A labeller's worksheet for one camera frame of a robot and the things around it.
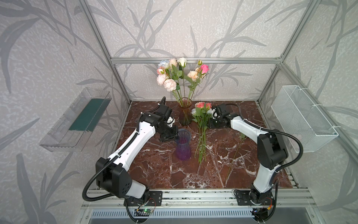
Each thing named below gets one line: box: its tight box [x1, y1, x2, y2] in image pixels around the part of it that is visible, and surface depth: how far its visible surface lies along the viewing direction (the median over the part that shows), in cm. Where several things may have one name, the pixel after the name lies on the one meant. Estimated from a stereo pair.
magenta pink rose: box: [199, 63, 210, 75], surface depth 80 cm
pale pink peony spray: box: [156, 73, 183, 105], surface depth 79 cm
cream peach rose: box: [169, 58, 178, 67], surface depth 86 cm
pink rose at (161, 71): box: [156, 67, 166, 75], surface depth 77 cm
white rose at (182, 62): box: [178, 57, 187, 68], surface depth 87 cm
